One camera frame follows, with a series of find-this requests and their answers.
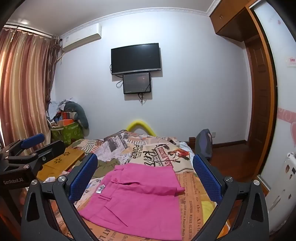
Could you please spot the wooden door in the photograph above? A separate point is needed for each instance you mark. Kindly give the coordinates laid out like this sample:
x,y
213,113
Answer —
x,y
260,97

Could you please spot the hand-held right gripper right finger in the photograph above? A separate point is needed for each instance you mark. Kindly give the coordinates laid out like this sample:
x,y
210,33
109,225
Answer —
x,y
205,176

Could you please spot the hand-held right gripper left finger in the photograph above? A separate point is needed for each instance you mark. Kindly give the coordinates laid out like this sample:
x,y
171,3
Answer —
x,y
82,176

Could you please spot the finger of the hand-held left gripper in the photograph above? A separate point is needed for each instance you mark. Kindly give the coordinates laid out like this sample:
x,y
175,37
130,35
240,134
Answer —
x,y
33,139
50,149

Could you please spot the olive green pants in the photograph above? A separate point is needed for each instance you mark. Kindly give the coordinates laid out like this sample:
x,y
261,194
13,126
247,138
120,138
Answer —
x,y
106,167

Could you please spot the red and white sticker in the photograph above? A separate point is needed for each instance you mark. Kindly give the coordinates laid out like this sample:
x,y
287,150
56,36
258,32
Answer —
x,y
292,61

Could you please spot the wooden overhead cabinet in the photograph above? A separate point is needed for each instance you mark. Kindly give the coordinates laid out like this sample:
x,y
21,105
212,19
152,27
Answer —
x,y
231,18

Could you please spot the black wall television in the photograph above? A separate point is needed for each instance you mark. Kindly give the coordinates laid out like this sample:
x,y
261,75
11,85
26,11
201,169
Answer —
x,y
136,58

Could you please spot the striped brown curtain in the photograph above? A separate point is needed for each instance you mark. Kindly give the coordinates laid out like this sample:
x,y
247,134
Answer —
x,y
25,88

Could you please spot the pink pants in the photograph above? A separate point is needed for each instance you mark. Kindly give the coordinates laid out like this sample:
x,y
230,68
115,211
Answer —
x,y
134,197

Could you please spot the grey plush pillow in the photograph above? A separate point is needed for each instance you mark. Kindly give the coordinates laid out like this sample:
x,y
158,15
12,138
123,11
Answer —
x,y
81,113

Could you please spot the white appliance with stickers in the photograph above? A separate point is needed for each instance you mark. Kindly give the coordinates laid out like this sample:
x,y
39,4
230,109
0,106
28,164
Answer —
x,y
282,180

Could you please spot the newspaper print blanket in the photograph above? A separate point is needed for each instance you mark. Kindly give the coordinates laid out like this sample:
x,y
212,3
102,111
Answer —
x,y
148,150

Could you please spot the wooden bed frame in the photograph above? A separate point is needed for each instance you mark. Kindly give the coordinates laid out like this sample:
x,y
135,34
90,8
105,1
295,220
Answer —
x,y
192,142

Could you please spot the white air conditioner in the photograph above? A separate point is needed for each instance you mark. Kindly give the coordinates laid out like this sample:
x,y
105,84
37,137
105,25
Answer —
x,y
81,38

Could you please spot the blue backpack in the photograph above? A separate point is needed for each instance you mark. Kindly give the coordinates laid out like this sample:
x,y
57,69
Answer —
x,y
203,143

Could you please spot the pile of clothes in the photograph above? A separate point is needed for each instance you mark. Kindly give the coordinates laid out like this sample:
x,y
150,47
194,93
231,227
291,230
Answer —
x,y
56,109

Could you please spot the wall socket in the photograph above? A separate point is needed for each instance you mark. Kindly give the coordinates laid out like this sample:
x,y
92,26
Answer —
x,y
214,134

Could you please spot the wooden lap desk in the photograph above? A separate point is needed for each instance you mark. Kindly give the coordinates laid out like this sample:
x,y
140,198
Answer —
x,y
62,160

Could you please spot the small black wall monitor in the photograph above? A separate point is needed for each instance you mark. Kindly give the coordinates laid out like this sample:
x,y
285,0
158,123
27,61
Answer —
x,y
137,83

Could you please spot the yellow foam tube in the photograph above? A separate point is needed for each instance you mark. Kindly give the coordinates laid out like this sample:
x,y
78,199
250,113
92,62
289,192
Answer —
x,y
138,122

